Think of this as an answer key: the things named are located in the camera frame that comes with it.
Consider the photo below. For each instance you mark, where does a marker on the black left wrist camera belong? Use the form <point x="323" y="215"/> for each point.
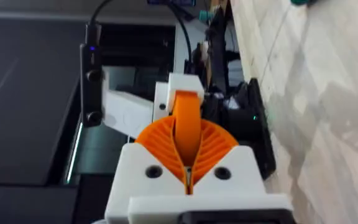
<point x="91" y="90"/>

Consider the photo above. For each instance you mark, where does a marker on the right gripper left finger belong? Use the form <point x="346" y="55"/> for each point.
<point x="135" y="174"/>

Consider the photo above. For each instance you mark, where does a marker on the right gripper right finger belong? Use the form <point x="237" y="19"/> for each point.
<point x="235" y="177"/>

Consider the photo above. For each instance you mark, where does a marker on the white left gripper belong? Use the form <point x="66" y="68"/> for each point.
<point x="126" y="112"/>

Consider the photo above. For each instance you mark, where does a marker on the small teal knob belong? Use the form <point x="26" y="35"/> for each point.
<point x="205" y="15"/>

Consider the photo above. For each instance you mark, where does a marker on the teal green object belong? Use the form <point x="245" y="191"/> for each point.
<point x="301" y="2"/>

